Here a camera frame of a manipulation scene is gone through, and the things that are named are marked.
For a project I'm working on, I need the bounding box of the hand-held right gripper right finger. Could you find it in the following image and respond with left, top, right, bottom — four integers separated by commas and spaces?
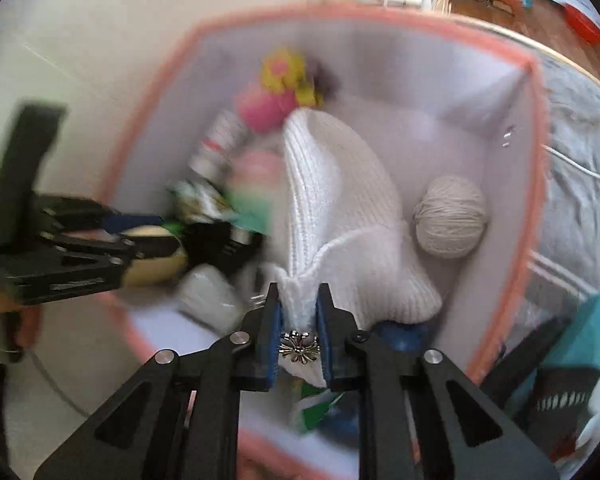
315, 283, 561, 480

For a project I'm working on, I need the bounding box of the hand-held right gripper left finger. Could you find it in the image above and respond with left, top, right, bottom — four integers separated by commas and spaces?
32, 282, 285, 480

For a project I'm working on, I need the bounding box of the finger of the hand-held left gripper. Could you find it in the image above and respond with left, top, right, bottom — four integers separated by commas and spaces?
0, 234, 182, 307
32, 192, 167, 237

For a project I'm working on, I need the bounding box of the yellow round toy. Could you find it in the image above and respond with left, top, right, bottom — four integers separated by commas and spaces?
119, 225, 189, 289

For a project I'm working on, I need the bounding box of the white knit hat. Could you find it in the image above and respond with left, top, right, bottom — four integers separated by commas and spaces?
266, 107, 444, 389

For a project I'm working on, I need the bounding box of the pink fabric storage box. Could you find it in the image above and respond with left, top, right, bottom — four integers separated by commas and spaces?
99, 2, 554, 480

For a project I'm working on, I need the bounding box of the person's left hand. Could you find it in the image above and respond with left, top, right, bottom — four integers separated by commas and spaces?
0, 282, 44, 367

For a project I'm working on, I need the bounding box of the green and white carton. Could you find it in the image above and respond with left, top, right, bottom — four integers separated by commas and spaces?
292, 379, 361, 436

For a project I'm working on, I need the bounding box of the blue round item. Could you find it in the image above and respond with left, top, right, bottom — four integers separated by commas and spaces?
374, 320, 434, 361

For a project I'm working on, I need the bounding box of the white plastic packet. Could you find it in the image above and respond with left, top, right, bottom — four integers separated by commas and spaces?
174, 264, 251, 336

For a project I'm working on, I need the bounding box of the black box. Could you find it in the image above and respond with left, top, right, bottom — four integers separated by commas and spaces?
184, 220, 266, 281

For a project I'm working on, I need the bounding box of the green and white packet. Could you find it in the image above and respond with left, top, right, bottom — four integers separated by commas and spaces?
167, 180, 236, 226

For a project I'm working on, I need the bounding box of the white tube bottle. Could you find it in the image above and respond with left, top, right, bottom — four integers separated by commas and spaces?
187, 108, 251, 181

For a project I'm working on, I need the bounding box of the pink and green packet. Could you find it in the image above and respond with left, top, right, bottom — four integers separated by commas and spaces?
227, 150, 286, 234

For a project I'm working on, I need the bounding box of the beige yarn ball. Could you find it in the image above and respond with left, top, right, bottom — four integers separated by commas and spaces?
412, 175, 490, 260

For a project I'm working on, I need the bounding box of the pink plush ball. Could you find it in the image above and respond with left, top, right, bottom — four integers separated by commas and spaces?
234, 82, 301, 134

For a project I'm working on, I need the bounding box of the black white-striped item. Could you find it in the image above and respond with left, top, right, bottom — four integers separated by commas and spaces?
522, 367, 600, 441

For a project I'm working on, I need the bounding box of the yellow pink flower toy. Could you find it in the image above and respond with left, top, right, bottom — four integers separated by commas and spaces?
260, 48, 326, 109

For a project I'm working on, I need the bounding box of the teal box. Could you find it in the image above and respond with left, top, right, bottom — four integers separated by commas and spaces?
505, 292, 600, 412

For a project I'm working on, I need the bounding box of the grey striped printed blanket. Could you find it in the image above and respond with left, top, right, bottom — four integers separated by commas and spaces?
517, 52, 600, 463

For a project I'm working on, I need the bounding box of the red basin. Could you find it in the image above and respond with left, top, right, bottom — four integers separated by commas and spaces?
564, 2, 600, 46

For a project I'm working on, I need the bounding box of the white cable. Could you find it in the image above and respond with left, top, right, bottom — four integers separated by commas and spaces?
542, 144, 600, 186

